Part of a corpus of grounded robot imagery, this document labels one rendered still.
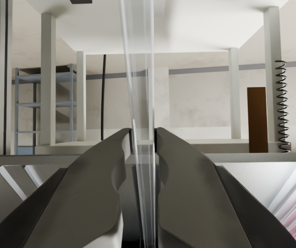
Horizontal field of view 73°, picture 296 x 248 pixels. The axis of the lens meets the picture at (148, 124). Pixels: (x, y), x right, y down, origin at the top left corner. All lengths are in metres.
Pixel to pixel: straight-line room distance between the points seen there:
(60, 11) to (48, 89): 0.22
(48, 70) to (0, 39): 0.14
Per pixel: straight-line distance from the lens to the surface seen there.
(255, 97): 0.62
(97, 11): 0.67
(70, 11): 0.69
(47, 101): 0.63
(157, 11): 0.57
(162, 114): 2.94
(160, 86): 3.01
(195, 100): 3.10
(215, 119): 3.11
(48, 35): 0.69
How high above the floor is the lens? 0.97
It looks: 2 degrees down
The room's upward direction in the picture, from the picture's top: 179 degrees clockwise
